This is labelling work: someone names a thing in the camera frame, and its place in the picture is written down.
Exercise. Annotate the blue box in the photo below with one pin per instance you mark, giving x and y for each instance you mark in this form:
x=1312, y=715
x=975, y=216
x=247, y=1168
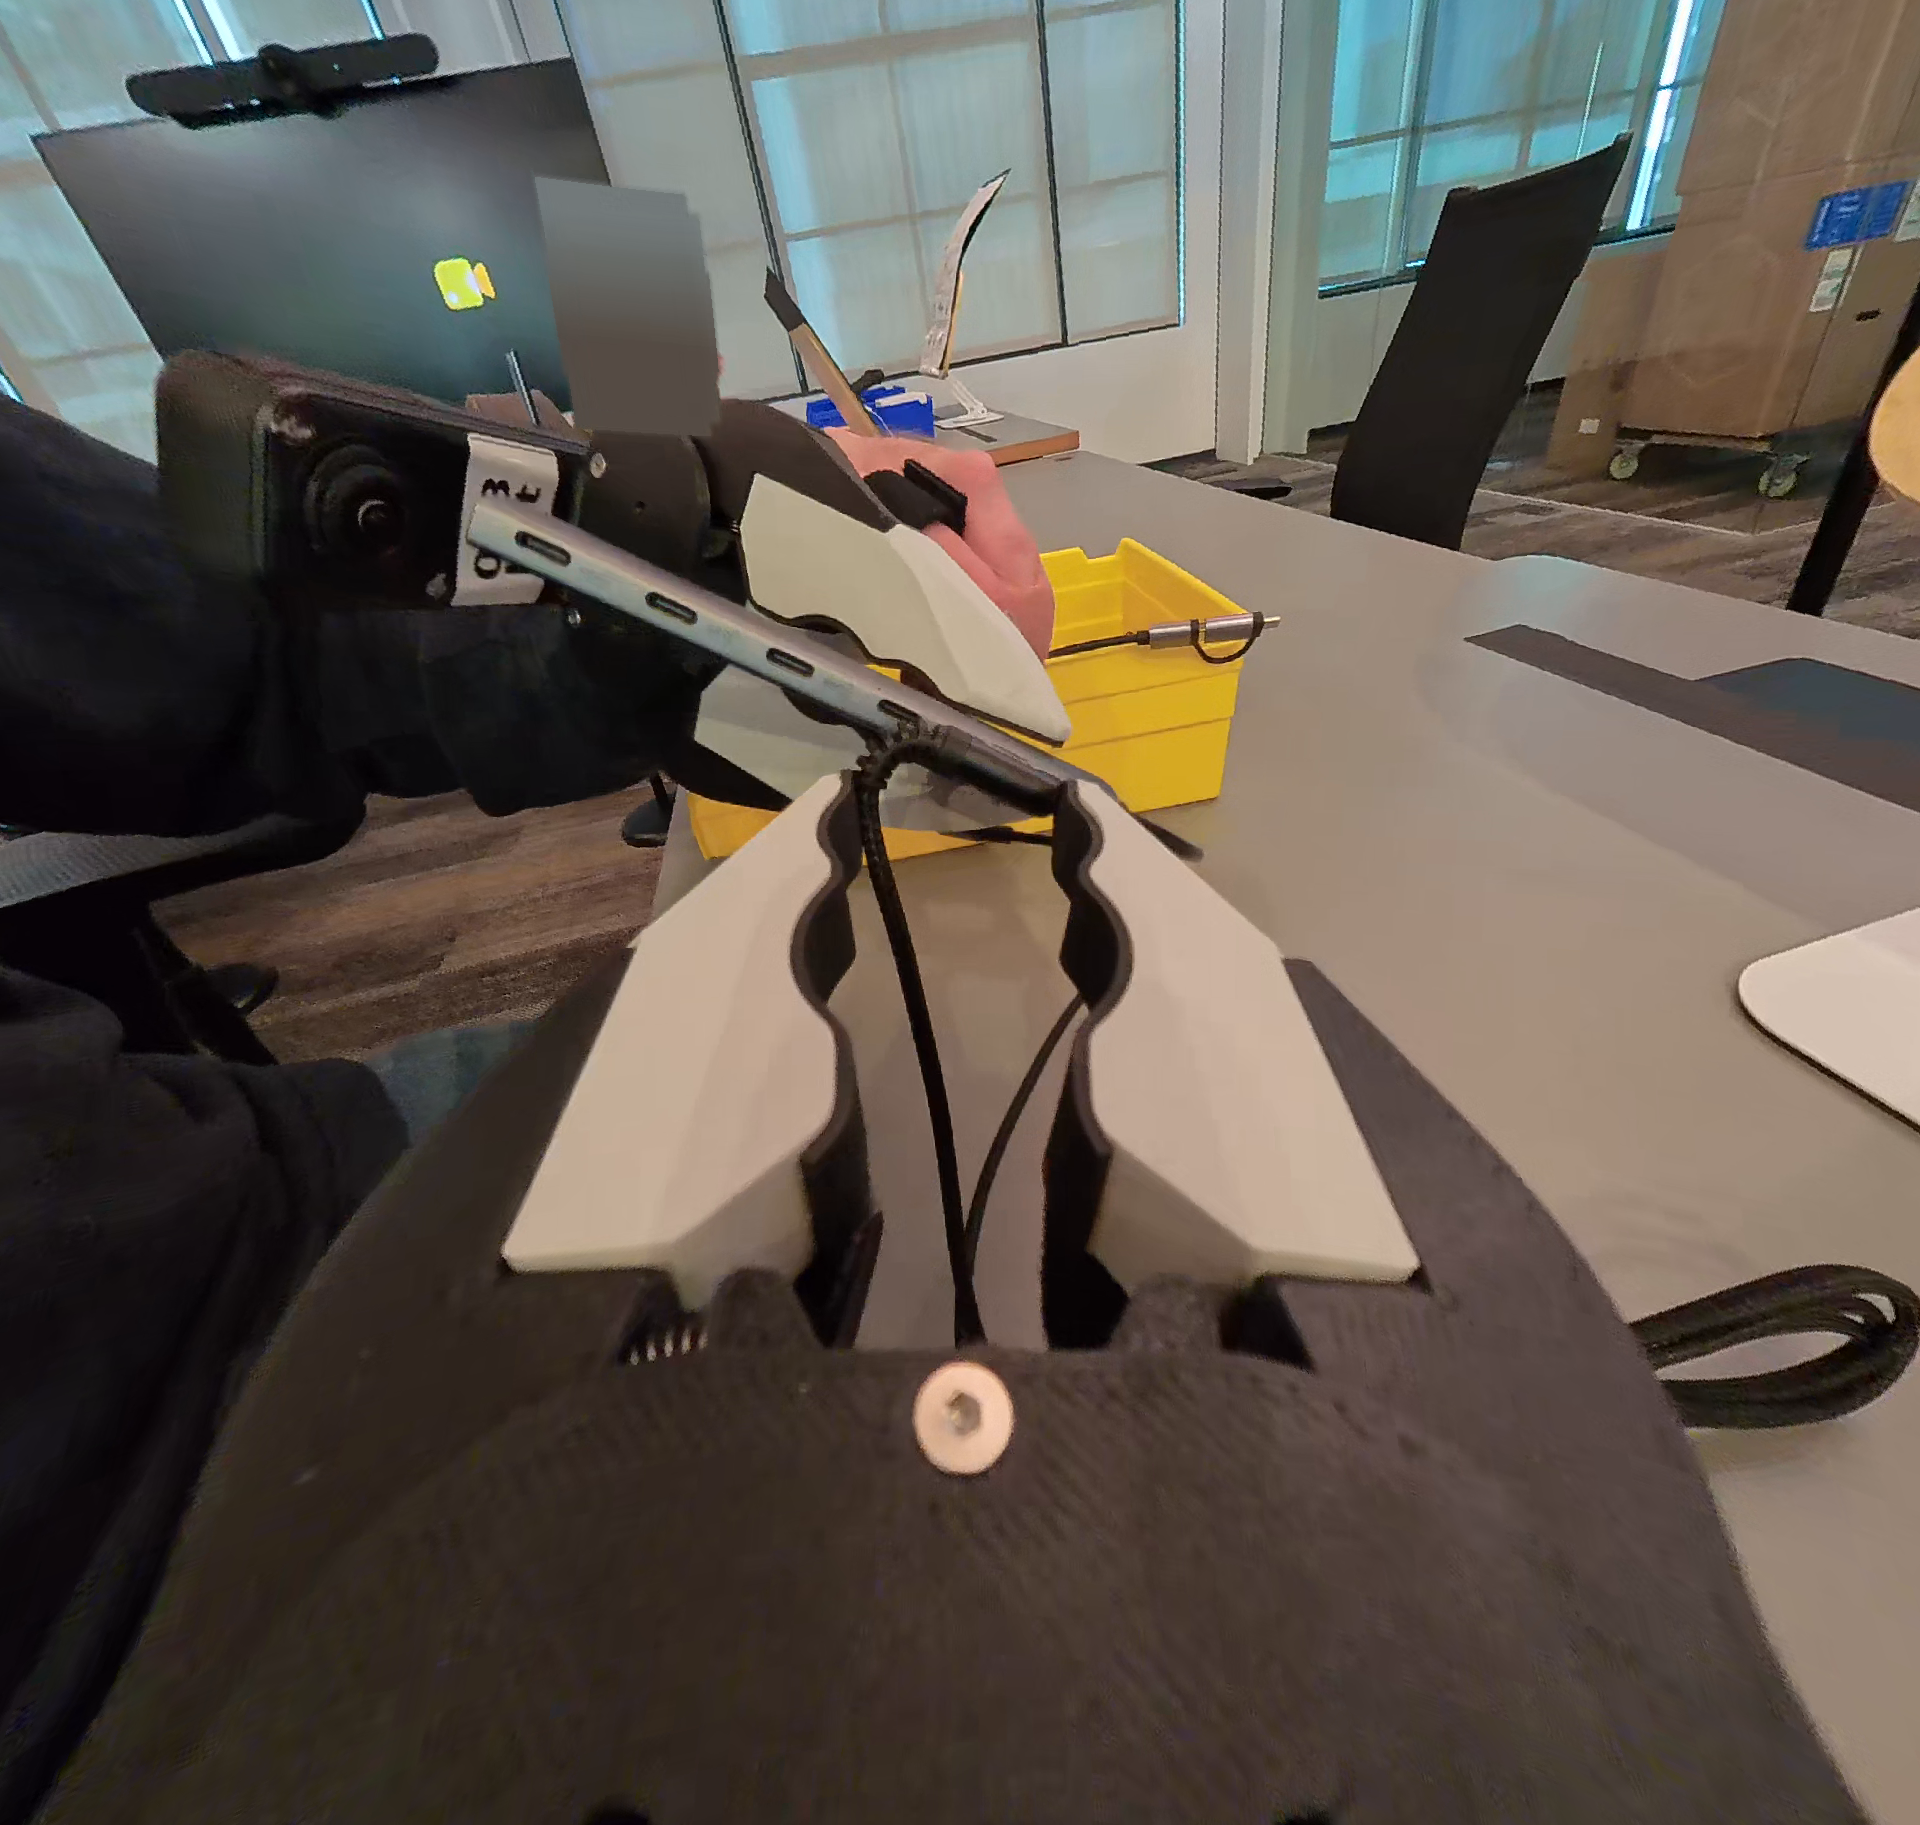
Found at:
x=871, y=409

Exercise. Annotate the wooden beam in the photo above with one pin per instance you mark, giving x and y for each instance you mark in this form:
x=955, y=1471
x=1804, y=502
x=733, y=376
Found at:
x=1006, y=439

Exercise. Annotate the black webcam bar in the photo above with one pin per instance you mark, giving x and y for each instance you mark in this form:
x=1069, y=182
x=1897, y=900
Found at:
x=286, y=80

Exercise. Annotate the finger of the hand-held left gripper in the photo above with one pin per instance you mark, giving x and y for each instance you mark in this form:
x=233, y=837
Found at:
x=930, y=611
x=780, y=740

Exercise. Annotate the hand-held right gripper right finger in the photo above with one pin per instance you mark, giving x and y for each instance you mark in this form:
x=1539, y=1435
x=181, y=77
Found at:
x=1245, y=1120

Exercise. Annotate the person's left forearm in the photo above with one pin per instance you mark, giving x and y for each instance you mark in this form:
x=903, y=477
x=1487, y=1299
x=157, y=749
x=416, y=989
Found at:
x=301, y=715

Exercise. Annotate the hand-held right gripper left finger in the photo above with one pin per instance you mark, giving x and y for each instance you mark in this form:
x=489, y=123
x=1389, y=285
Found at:
x=691, y=1105

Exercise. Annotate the stack of cardboard boxes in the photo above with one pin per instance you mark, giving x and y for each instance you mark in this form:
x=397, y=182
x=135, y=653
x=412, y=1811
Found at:
x=1770, y=206

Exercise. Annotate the person's left hand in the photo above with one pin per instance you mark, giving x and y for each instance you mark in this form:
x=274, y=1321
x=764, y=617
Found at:
x=975, y=505

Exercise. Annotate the black tripod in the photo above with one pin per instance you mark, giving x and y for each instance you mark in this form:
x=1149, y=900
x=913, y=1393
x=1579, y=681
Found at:
x=1845, y=476

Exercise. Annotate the white stand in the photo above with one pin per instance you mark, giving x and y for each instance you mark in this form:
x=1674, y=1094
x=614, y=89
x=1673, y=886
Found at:
x=1845, y=1015

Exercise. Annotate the black display screen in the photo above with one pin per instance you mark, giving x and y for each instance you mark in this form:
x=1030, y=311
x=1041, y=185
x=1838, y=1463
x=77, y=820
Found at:
x=271, y=251

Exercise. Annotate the grey usb hub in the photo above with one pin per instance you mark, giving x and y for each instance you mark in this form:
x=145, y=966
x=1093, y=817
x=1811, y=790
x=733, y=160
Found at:
x=675, y=611

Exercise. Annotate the yellow plastic bin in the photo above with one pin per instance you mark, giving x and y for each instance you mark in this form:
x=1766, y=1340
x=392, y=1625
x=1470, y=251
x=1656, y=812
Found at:
x=1156, y=715

